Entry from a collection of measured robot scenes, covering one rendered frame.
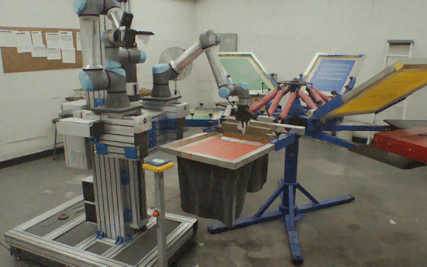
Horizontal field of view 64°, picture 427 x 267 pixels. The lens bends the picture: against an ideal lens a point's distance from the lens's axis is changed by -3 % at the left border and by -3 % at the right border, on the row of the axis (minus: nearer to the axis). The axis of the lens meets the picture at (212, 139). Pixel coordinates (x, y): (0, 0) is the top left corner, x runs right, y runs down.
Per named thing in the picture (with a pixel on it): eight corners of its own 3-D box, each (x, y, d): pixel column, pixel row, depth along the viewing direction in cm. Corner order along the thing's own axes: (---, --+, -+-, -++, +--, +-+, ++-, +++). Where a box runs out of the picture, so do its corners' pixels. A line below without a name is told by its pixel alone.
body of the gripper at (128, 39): (137, 47, 160) (125, 48, 169) (139, 29, 159) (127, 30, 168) (123, 45, 155) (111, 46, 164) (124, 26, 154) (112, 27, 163)
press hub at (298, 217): (298, 228, 318) (308, 80, 284) (260, 217, 341) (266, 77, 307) (313, 212, 349) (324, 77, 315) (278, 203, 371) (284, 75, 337)
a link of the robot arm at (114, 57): (129, 68, 178) (128, 46, 176) (109, 68, 171) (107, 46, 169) (123, 67, 184) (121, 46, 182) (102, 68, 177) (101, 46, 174)
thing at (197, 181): (231, 230, 213) (233, 163, 202) (176, 210, 238) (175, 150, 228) (234, 228, 215) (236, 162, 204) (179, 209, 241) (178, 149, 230)
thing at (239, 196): (233, 227, 214) (235, 162, 203) (229, 226, 216) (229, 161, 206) (268, 202, 250) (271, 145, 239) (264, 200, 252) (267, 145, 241)
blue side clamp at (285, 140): (276, 151, 228) (276, 141, 227) (269, 150, 231) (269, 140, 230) (294, 142, 252) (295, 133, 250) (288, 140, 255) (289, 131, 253)
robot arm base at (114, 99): (99, 107, 207) (98, 90, 205) (116, 104, 220) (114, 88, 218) (119, 109, 201) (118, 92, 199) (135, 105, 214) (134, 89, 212)
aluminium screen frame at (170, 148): (234, 169, 191) (234, 162, 190) (158, 151, 225) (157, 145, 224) (293, 140, 252) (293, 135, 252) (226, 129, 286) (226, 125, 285)
